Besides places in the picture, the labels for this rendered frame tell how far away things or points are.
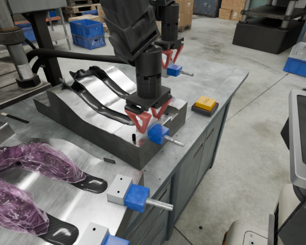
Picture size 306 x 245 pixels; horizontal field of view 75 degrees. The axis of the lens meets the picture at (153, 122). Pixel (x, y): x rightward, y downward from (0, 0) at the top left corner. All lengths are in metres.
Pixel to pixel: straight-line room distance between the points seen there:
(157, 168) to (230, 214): 0.98
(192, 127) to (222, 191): 0.92
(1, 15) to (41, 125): 0.47
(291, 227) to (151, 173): 0.32
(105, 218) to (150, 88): 0.28
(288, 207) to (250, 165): 1.23
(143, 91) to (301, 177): 0.31
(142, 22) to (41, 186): 0.37
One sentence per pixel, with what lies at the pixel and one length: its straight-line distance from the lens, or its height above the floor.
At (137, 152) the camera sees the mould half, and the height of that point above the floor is 0.87.
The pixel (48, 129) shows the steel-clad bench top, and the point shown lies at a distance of 0.77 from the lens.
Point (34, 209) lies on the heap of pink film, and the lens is 0.45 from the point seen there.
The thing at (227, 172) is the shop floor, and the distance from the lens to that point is 1.67.
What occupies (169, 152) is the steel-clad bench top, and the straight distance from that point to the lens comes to 0.60.
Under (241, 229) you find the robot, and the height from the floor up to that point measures 0.28.
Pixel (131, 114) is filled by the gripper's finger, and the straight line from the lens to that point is 0.48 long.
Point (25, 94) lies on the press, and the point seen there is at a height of 0.78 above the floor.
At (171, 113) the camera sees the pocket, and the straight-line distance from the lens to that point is 0.65.
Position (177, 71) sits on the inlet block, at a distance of 0.75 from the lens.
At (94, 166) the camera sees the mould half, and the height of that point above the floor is 0.86.
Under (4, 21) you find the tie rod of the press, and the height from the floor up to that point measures 1.07.
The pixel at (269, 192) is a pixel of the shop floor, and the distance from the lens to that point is 1.69.
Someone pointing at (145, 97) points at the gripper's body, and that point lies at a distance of 0.45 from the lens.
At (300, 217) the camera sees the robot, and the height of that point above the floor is 0.98.
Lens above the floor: 1.23
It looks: 37 degrees down
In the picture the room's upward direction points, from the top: straight up
